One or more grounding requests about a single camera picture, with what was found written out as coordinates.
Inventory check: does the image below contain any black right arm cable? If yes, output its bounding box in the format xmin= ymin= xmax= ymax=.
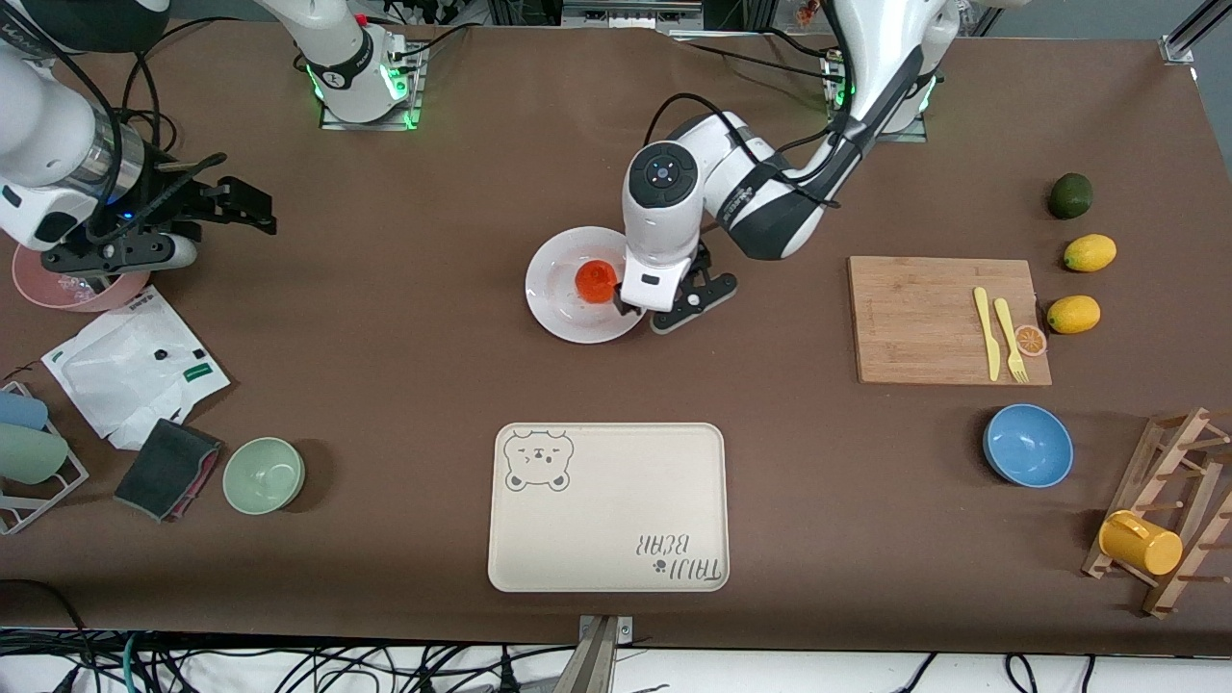
xmin=58 ymin=14 xmax=275 ymax=242

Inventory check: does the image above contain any aluminium frame profile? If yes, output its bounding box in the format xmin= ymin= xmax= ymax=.
xmin=1160 ymin=0 xmax=1232 ymax=65

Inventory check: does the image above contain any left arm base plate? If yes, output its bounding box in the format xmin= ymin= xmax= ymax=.
xmin=826 ymin=48 xmax=930 ymax=143

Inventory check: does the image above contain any wooden cup rack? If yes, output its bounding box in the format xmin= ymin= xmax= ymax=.
xmin=1080 ymin=406 xmax=1232 ymax=619

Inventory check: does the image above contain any dark grey folded cloth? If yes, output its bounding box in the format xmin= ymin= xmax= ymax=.
xmin=113 ymin=418 xmax=224 ymax=524

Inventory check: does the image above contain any white plastic bag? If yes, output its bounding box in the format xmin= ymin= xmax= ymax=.
xmin=40 ymin=285 xmax=232 ymax=451

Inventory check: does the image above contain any light blue cup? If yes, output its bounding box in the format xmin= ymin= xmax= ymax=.
xmin=0 ymin=391 xmax=49 ymax=432

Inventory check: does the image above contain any white wire rack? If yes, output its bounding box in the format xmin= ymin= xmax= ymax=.
xmin=0 ymin=381 xmax=90 ymax=536

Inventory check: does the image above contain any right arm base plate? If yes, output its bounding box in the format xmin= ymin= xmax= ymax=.
xmin=320 ymin=43 xmax=426 ymax=132

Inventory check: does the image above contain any dark green avocado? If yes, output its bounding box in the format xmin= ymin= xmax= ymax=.
xmin=1047 ymin=172 xmax=1094 ymax=220

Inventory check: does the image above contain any wooden cutting board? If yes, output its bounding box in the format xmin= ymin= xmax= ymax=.
xmin=847 ymin=255 xmax=1053 ymax=387

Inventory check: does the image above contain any pale green cup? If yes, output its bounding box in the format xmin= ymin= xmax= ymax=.
xmin=0 ymin=422 xmax=70 ymax=485

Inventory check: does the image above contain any orange mandarin fruit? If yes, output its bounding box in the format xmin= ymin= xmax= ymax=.
xmin=575 ymin=258 xmax=620 ymax=305

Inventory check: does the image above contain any blue bowl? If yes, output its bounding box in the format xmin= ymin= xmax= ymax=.
xmin=982 ymin=402 xmax=1075 ymax=489

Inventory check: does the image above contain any yellow cup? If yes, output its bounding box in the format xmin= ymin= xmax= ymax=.
xmin=1098 ymin=510 xmax=1184 ymax=577

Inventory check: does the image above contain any yellow plastic fork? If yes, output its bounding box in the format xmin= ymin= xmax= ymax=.
xmin=993 ymin=297 xmax=1031 ymax=385

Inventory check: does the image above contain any cream bear print tray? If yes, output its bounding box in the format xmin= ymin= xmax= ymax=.
xmin=487 ymin=422 xmax=731 ymax=594

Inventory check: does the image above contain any yellow plastic knife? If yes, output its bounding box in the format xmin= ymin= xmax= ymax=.
xmin=972 ymin=286 xmax=1002 ymax=382

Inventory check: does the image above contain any pale green bowl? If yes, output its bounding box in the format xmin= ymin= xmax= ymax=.
xmin=221 ymin=436 xmax=307 ymax=516

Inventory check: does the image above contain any white round plate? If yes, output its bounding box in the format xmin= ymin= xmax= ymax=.
xmin=525 ymin=225 xmax=655 ymax=346

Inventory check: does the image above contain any pink bowl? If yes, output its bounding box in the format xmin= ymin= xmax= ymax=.
xmin=12 ymin=245 xmax=152 ymax=312

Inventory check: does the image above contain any grey metal frame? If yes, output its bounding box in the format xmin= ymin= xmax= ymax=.
xmin=561 ymin=0 xmax=708 ymax=35

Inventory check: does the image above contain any yellow lemon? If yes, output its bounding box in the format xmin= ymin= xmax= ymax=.
xmin=1063 ymin=234 xmax=1118 ymax=273
xmin=1046 ymin=295 xmax=1101 ymax=335

